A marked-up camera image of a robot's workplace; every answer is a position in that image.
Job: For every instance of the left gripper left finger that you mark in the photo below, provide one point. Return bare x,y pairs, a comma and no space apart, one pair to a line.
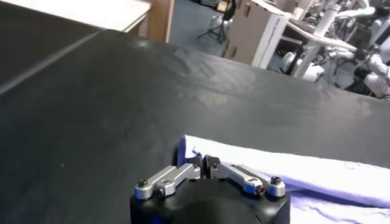
170,178

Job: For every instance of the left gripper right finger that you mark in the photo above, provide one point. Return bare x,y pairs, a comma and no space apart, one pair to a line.
237,176

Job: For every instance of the lavender t-shirt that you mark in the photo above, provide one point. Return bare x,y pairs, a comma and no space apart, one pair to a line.
304,173

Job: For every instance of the large black table cover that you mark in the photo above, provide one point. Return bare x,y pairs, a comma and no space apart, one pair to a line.
122,106

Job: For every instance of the tall white cardboard box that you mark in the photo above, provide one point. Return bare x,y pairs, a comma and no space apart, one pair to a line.
259,33

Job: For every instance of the white rectangular table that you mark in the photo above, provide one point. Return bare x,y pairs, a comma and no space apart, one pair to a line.
106,12

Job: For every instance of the white humanoid robot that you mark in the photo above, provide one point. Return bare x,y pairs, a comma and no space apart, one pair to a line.
377,65

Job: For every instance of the small black table cover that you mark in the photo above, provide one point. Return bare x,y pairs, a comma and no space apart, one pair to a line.
30,36

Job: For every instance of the white pedestal side table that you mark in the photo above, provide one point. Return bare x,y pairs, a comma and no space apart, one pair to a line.
307,58

